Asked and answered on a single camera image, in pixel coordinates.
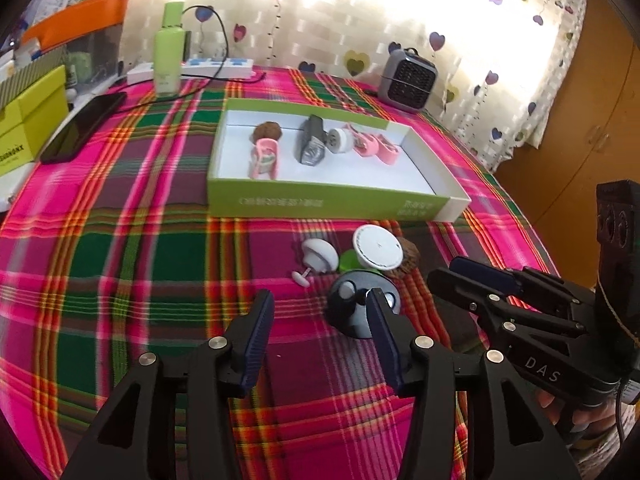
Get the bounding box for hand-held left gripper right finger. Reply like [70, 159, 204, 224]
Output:
[365, 287, 583, 480]

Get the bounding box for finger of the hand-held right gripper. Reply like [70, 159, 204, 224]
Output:
[426, 266, 588, 345]
[449, 256, 571, 311]

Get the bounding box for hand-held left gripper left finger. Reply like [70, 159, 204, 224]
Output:
[60, 289, 277, 480]

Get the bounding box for black round disc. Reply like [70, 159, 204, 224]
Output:
[325, 270, 401, 341]

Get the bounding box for pale pink mushroom-shaped knob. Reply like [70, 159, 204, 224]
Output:
[291, 238, 341, 288]

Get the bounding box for green and white cardboard box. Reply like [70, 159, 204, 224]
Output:
[206, 97, 472, 223]

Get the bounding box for black and silver gadget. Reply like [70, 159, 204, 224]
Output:
[298, 114, 328, 166]

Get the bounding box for person's right forearm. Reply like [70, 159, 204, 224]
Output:
[567, 427, 628, 480]

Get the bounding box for person's right hand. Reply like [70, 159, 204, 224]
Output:
[537, 390, 621, 448]

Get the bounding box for brown walnut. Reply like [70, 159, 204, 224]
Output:
[251, 121, 284, 143]
[385, 239, 420, 279]

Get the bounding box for small green plastic piece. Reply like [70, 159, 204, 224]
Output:
[339, 250, 371, 273]

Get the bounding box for white round disc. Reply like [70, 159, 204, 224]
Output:
[352, 224, 403, 271]

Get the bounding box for wooden cabinet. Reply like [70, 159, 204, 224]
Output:
[492, 0, 640, 291]

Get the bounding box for pink green plaid blanket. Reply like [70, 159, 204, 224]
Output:
[0, 65, 558, 480]

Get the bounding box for small pink toy chair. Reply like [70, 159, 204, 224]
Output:
[248, 137, 281, 181]

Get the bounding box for grey portable heater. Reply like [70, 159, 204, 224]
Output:
[377, 47, 439, 110]

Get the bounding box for black smartphone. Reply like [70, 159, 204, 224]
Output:
[40, 91, 128, 164]

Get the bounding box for white power strip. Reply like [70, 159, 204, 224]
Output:
[126, 56, 255, 86]

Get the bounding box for heart pattern curtain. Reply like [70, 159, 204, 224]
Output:
[120, 0, 588, 171]

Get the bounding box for light green bottle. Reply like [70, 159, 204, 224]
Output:
[152, 1, 187, 98]

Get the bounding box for plain yellow-green box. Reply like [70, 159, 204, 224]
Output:
[0, 64, 69, 136]

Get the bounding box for striped gift box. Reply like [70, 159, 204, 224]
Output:
[0, 42, 68, 96]

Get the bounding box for clear bin with orange lid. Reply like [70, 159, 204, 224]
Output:
[20, 0, 130, 86]

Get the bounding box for black charger cable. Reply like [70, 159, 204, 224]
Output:
[182, 4, 226, 81]

